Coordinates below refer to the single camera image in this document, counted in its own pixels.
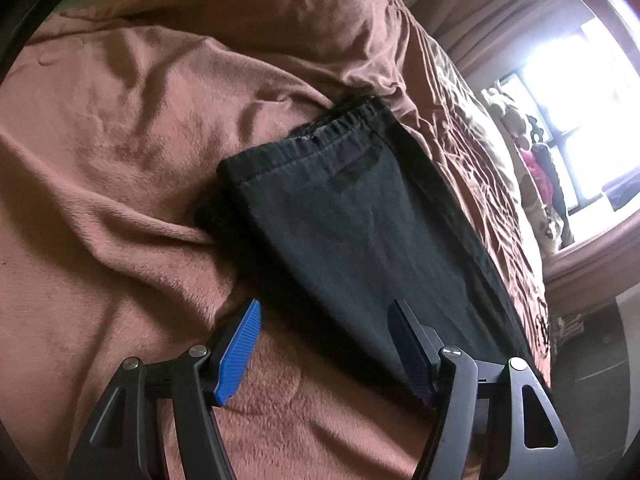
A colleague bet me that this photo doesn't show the black pants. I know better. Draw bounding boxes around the black pants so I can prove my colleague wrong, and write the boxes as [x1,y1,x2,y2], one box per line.
[195,96,533,399]

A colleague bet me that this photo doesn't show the white bedside cabinet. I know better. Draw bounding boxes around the white bedside cabinet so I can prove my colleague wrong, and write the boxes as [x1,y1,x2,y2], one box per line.
[550,313,585,353]

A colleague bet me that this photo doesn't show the plush toy on windowsill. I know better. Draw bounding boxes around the plush toy on windowsill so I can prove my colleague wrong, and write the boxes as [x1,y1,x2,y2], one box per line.
[480,87,574,258]

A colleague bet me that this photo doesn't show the brown bed blanket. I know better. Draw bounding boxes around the brown bed blanket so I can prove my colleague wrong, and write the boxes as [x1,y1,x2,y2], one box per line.
[0,0,554,480]

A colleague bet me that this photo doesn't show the beige bed sheet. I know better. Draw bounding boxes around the beige bed sheet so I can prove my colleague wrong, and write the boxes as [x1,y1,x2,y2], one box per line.
[424,34,547,271]

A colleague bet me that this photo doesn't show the pink curtain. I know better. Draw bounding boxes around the pink curtain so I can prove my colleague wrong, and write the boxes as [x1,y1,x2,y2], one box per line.
[409,0,640,316]

